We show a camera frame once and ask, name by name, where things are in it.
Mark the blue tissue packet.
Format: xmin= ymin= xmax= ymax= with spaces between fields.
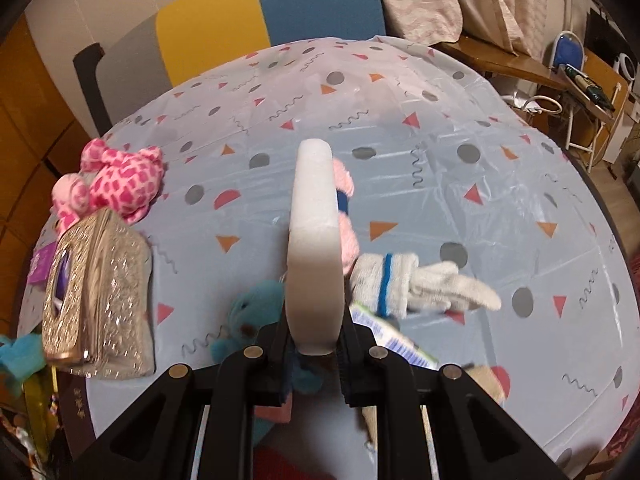
xmin=348 ymin=302 xmax=441 ymax=368

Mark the pink spotted plush toy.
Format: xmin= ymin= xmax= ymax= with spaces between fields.
xmin=51 ymin=138 xmax=166 ymax=233

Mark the white sponge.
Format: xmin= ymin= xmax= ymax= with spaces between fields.
xmin=285 ymin=138 xmax=346 ymax=357

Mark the wooden cabinet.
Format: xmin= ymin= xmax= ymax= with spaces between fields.
xmin=0 ymin=12 xmax=98 ymax=246

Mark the pink knit doll blue band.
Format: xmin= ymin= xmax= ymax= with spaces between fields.
xmin=331 ymin=158 xmax=361 ymax=277

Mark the gold glitter tissue box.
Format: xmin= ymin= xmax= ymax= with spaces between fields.
xmin=41 ymin=208 xmax=156 ymax=378

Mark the purple box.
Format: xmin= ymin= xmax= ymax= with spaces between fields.
xmin=29 ymin=247 xmax=55 ymax=285

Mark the grey yellow blue chair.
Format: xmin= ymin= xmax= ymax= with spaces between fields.
xmin=73 ymin=0 xmax=387 ymax=137

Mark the patterned plastic tablecloth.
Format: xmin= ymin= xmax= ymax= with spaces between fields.
xmin=17 ymin=35 xmax=633 ymax=480

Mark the yellow green box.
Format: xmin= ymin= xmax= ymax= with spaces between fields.
xmin=22 ymin=367 xmax=63 ymax=461

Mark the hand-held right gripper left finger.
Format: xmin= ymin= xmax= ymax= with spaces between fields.
xmin=75 ymin=305 xmax=301 ymax=480

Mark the white folding chair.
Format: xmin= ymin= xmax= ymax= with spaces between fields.
xmin=550 ymin=30 xmax=618 ymax=173

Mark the pink felt piece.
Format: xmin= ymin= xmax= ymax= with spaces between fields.
xmin=254 ymin=394 xmax=293 ymax=426

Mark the white cable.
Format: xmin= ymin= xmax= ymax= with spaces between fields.
xmin=502 ymin=92 xmax=563 ymax=117

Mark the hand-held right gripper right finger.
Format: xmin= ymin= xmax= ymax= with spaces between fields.
xmin=336 ymin=320 xmax=566 ymax=480

